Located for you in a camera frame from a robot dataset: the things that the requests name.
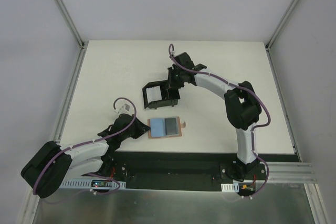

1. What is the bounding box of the black card tray box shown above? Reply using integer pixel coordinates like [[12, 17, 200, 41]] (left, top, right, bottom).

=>
[[142, 80, 180, 109]]

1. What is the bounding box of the tan leather card holder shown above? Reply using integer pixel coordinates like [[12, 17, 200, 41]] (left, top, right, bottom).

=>
[[148, 116, 186, 139]]

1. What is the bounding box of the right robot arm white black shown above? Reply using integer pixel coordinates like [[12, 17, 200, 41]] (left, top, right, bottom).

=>
[[167, 52, 261, 182]]

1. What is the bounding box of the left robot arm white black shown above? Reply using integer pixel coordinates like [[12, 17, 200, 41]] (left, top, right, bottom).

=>
[[20, 113, 150, 198]]

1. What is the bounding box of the white cards stack in tray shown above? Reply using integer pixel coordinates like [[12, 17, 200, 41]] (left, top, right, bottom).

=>
[[146, 86, 162, 103]]

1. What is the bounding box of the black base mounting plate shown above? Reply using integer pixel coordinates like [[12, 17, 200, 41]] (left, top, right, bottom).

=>
[[78, 150, 266, 190]]

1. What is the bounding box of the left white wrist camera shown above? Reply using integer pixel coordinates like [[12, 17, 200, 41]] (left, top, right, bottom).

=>
[[114, 104, 131, 115]]

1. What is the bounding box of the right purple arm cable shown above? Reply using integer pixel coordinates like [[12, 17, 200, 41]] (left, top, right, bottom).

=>
[[167, 44, 271, 198]]

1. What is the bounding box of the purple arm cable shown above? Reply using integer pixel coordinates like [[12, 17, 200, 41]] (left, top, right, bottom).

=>
[[31, 98, 137, 196], [167, 44, 271, 198]]

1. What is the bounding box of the left table side rail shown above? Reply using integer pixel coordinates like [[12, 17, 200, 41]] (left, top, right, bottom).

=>
[[51, 44, 87, 143]]

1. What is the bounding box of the left white cable duct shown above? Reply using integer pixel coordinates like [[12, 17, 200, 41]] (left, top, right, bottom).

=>
[[60, 178, 126, 190]]

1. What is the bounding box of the white cable duct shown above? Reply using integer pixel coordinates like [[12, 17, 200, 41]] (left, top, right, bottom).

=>
[[220, 182, 239, 193], [60, 178, 126, 190]]

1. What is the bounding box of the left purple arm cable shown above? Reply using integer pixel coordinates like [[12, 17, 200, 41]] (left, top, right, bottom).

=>
[[31, 98, 137, 196]]

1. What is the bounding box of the left aluminium frame post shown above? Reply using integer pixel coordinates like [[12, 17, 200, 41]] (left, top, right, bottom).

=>
[[54, 0, 86, 49]]

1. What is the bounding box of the aluminium frame post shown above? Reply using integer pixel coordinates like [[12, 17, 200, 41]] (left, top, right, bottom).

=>
[[265, 0, 301, 51], [54, 0, 86, 49]]

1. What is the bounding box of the right white cable duct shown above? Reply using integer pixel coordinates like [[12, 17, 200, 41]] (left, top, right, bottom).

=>
[[220, 182, 239, 193]]

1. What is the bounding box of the aluminium cross rail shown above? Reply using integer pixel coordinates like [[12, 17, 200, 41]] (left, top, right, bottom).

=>
[[268, 162, 317, 184]]

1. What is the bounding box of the right aluminium frame post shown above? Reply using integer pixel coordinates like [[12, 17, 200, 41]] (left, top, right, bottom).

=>
[[265, 0, 301, 51]]

